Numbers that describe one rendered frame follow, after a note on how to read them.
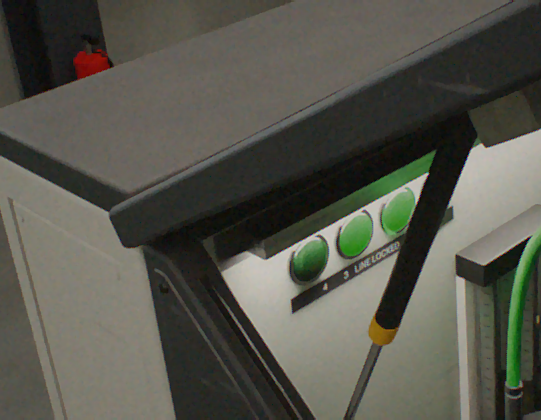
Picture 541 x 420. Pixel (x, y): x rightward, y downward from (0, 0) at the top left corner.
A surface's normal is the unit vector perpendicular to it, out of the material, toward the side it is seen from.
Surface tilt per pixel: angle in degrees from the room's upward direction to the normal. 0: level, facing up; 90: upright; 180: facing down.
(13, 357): 0
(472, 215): 90
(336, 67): 0
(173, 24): 90
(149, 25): 90
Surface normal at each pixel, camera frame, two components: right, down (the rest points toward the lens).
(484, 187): 0.66, 0.28
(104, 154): -0.11, -0.88
